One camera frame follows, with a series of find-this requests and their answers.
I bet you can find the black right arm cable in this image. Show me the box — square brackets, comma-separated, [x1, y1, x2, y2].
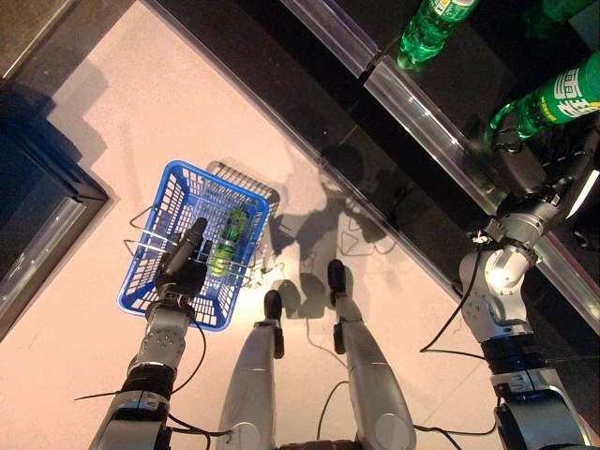
[418, 252, 491, 365]

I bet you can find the silver right robot leg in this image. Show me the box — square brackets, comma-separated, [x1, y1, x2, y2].
[333, 299, 418, 450]

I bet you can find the dark robot waist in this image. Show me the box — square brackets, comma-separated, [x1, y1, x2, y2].
[276, 438, 362, 450]

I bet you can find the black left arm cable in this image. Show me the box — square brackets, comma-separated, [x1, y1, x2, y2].
[168, 307, 208, 395]

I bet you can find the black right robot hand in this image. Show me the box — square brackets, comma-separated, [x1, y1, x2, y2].
[489, 126, 600, 221]

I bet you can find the green plastic soda bottle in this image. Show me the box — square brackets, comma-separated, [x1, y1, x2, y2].
[519, 0, 592, 41]
[489, 49, 600, 142]
[397, 0, 479, 69]
[208, 208, 249, 278]

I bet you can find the black robot foot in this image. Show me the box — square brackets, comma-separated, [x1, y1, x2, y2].
[262, 289, 285, 327]
[326, 260, 353, 306]

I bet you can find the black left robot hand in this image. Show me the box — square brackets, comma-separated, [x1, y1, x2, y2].
[154, 217, 213, 306]

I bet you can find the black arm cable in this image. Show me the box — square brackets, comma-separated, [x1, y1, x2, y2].
[418, 252, 491, 365]
[168, 307, 208, 395]

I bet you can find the black right robot foot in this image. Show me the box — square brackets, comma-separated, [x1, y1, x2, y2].
[326, 260, 353, 306]

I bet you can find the black thin body cable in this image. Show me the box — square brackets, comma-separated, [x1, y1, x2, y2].
[316, 379, 351, 442]

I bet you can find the black left robot foot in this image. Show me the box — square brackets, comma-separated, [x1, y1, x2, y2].
[262, 289, 285, 327]

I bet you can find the black base plinth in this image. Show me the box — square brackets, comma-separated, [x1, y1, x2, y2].
[144, 0, 600, 390]
[0, 135, 112, 341]

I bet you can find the blue plastic shopping basket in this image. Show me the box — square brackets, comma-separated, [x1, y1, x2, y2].
[115, 159, 282, 332]

